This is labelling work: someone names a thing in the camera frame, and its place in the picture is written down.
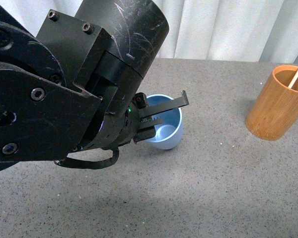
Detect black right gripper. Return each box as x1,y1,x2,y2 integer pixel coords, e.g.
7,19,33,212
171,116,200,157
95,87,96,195
94,90,189,149

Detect blue plastic cup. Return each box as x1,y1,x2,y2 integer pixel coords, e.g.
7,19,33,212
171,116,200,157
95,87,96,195
145,108,184,150

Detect bamboo chopstick holder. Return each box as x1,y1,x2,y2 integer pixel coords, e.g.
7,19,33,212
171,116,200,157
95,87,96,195
245,65,298,140

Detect white pleated curtain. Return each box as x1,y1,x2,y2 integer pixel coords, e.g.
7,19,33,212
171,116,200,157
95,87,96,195
0,0,298,63

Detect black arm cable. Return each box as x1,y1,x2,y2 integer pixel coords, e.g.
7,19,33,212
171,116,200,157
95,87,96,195
53,148,120,171

